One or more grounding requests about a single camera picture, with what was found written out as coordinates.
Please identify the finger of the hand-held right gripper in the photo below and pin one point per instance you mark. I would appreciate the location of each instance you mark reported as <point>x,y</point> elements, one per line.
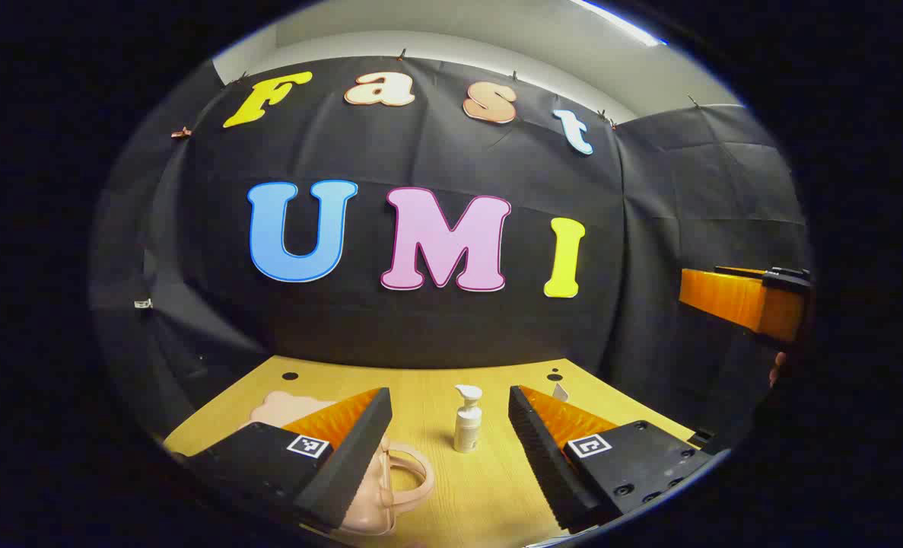
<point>732,301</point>

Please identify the copper cloth clip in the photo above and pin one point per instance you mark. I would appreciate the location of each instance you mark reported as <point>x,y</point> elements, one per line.
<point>181,133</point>

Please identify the white cream tube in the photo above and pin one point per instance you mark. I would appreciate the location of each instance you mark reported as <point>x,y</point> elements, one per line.
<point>561,393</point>

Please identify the silver metal clip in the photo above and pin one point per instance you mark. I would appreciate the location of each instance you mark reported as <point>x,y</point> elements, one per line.
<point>143,303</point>

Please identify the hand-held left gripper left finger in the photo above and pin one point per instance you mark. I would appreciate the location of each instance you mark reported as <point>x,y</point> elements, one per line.
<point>348,457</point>

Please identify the black backdrop cloth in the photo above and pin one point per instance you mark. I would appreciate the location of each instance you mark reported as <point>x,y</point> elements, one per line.
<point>421,152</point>

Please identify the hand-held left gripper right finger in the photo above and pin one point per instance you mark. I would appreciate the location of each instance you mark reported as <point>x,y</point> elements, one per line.
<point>542,457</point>

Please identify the white pump bottle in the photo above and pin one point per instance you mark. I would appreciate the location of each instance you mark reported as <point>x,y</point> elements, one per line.
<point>467,430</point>

